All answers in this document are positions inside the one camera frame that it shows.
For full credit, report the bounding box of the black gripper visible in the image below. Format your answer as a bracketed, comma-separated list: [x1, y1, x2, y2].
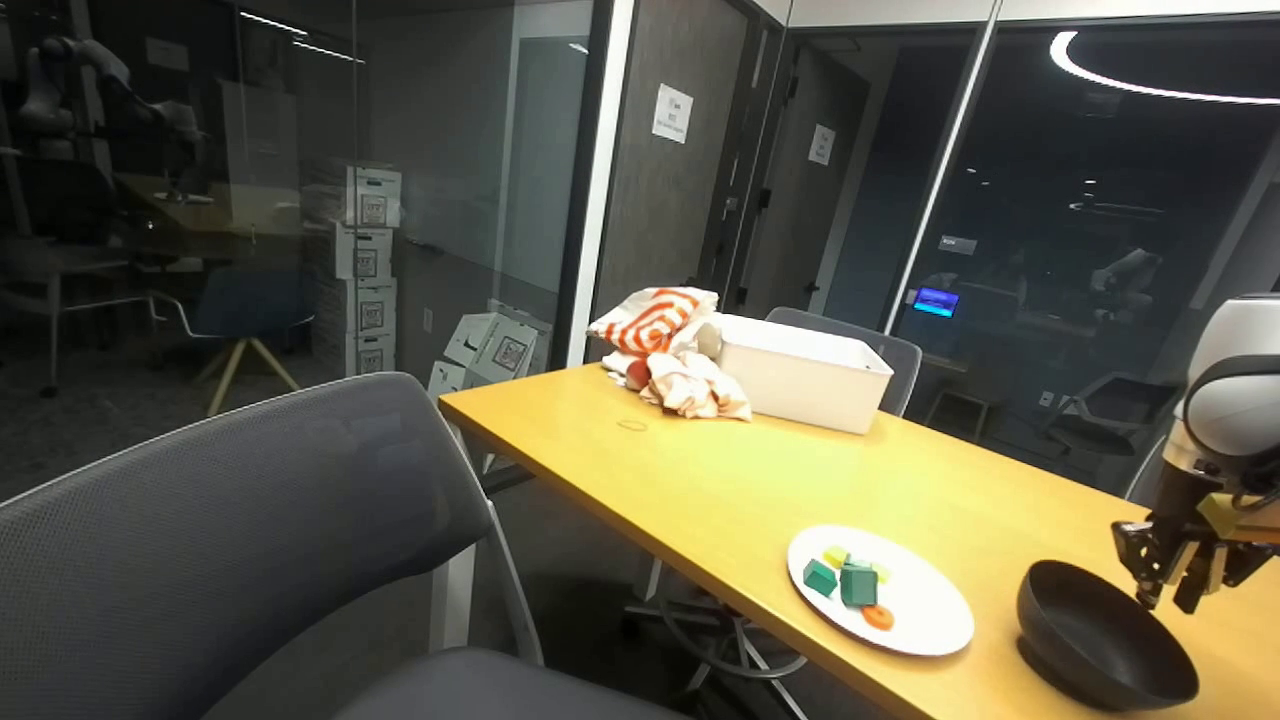
[1110, 483, 1277, 616]

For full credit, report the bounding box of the black bowl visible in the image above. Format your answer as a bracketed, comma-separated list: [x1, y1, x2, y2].
[1012, 554, 1205, 714]

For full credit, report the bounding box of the white round plate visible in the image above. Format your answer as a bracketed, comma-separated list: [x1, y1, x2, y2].
[785, 519, 979, 658]

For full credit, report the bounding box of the dark office chair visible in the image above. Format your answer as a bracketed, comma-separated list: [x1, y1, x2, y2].
[1046, 368, 1184, 462]

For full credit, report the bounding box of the blue lit display screen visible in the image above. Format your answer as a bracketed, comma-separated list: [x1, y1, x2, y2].
[908, 284, 960, 321]

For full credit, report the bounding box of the white plastic bin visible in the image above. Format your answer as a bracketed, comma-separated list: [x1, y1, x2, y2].
[703, 313, 897, 435]

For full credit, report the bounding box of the metal table leg base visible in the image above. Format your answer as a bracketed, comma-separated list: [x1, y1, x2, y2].
[614, 554, 815, 720]

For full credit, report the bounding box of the pink white plush cloth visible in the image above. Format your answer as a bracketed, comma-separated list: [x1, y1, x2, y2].
[598, 340, 757, 422]

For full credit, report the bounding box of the white patterned floor box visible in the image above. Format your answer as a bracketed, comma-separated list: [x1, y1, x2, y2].
[422, 307, 550, 399]

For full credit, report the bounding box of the white storage box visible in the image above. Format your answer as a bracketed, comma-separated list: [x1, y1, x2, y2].
[341, 165, 409, 231]
[348, 327, 400, 380]
[348, 275, 400, 336]
[330, 220, 400, 288]

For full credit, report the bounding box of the blue chair with wooden legs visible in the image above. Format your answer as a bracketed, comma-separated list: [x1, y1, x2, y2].
[148, 256, 327, 415]

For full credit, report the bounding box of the large white paper wall sign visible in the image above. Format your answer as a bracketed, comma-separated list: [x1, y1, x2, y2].
[649, 81, 694, 146]

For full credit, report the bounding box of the white glass wall post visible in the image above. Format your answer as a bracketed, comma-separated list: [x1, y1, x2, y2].
[564, 0, 639, 370]

